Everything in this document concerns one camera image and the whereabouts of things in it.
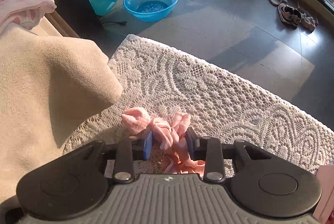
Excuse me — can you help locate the blue plastic basin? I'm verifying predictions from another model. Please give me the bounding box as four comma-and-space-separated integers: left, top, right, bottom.
123, 0, 178, 22

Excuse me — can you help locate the beige fleece blanket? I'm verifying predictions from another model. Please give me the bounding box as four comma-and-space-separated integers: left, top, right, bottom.
1, 23, 123, 210

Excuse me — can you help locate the pink cardboard box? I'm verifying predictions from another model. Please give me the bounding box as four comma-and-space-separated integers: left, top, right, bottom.
313, 165, 334, 224

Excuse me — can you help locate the white lace tablecloth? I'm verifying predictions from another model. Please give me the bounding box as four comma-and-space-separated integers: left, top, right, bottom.
64, 35, 333, 173

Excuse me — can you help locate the grey sneakers pair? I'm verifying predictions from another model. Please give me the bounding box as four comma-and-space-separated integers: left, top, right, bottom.
277, 3, 302, 29

